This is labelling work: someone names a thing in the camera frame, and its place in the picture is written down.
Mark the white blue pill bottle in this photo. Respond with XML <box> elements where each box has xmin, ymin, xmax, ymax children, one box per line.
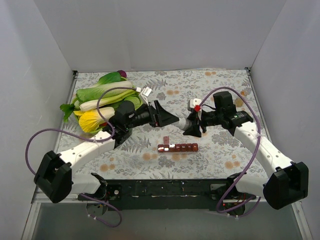
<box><xmin>173</xmin><ymin>118</ymin><xmax>192</xmax><ymax>131</ymax></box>

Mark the red weekly pill organizer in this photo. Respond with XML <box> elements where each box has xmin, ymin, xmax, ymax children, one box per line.
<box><xmin>157</xmin><ymin>136</ymin><xmax>199</xmax><ymax>153</ymax></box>

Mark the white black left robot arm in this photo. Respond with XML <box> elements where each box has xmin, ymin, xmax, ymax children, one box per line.
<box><xmin>33</xmin><ymin>100</ymin><xmax>179</xmax><ymax>204</ymax></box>

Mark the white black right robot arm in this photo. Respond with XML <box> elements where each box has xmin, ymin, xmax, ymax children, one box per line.
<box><xmin>181</xmin><ymin>91</ymin><xmax>309</xmax><ymax>210</ymax></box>

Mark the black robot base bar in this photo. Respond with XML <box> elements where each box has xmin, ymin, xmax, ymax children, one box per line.
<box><xmin>77</xmin><ymin>178</ymin><xmax>258</xmax><ymax>211</ymax></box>

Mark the clear glass pill jar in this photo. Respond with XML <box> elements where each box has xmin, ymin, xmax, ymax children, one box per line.
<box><xmin>234</xmin><ymin>90</ymin><xmax>247</xmax><ymax>108</ymax></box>

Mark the green round cabbage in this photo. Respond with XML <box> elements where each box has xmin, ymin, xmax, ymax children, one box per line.
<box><xmin>124</xmin><ymin>95</ymin><xmax>143</xmax><ymax>110</ymax></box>

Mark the white stem bok choy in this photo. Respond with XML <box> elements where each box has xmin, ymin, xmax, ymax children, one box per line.
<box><xmin>79</xmin><ymin>90</ymin><xmax>139</xmax><ymax>112</ymax></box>

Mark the floral tablecloth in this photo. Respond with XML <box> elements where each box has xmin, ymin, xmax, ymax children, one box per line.
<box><xmin>77</xmin><ymin>69</ymin><xmax>266</xmax><ymax>180</ymax></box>

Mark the yellow napa cabbage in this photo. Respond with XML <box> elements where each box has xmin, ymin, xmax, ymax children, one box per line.
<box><xmin>73</xmin><ymin>107</ymin><xmax>115</xmax><ymax>133</ymax></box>

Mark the large green bok choy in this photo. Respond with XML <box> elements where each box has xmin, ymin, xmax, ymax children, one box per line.
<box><xmin>76</xmin><ymin>81</ymin><xmax>133</xmax><ymax>103</ymax></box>

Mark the green leafy top vegetable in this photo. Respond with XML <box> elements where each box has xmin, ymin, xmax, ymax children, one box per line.
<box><xmin>97</xmin><ymin>72</ymin><xmax>123</xmax><ymax>86</ymax></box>

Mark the purple onion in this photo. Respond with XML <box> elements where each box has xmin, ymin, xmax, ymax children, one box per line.
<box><xmin>117</xmin><ymin>70</ymin><xmax>127</xmax><ymax>78</ymax></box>

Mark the green plastic basket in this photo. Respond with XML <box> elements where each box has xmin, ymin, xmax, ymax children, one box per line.
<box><xmin>71</xmin><ymin>84</ymin><xmax>145</xmax><ymax>137</ymax></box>

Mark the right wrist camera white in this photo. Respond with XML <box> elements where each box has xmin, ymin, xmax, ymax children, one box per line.
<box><xmin>187</xmin><ymin>98</ymin><xmax>202</xmax><ymax>119</ymax></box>

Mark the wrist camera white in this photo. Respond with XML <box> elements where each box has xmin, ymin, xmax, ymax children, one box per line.
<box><xmin>135</xmin><ymin>87</ymin><xmax>152</xmax><ymax>105</ymax></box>
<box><xmin>187</xmin><ymin>98</ymin><xmax>202</xmax><ymax>119</ymax></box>

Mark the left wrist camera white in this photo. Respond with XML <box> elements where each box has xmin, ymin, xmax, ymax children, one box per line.
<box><xmin>135</xmin><ymin>87</ymin><xmax>152</xmax><ymax>105</ymax></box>

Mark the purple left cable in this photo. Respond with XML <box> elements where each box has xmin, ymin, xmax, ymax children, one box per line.
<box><xmin>24</xmin><ymin>86</ymin><xmax>141</xmax><ymax>228</ymax></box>

